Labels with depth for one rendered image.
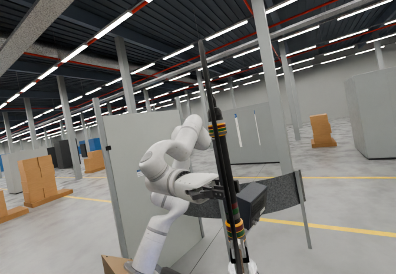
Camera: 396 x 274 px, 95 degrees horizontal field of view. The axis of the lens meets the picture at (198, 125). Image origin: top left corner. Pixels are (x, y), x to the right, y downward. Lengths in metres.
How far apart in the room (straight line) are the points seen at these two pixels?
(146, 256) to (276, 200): 1.74
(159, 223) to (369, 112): 5.94
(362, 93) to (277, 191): 4.45
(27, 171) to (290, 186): 7.79
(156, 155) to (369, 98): 6.10
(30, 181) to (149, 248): 7.48
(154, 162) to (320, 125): 8.03
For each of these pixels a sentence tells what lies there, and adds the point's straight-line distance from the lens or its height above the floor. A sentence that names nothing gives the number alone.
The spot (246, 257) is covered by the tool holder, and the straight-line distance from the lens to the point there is 0.49.
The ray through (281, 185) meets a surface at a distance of 2.49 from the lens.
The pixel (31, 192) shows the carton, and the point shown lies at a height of 0.47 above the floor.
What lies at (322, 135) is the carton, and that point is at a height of 0.46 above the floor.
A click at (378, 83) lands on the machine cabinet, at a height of 1.93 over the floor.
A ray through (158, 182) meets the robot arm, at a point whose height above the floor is 1.58.
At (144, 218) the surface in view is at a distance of 2.49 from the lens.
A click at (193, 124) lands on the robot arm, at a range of 0.81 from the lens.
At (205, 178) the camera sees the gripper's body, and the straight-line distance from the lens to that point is 0.50.
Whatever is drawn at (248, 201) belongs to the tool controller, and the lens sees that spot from 1.20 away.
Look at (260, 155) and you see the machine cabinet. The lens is 6.63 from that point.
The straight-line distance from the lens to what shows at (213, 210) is 2.48.
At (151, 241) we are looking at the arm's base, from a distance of 1.13.
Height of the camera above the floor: 1.73
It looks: level
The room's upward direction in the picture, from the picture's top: 10 degrees counter-clockwise
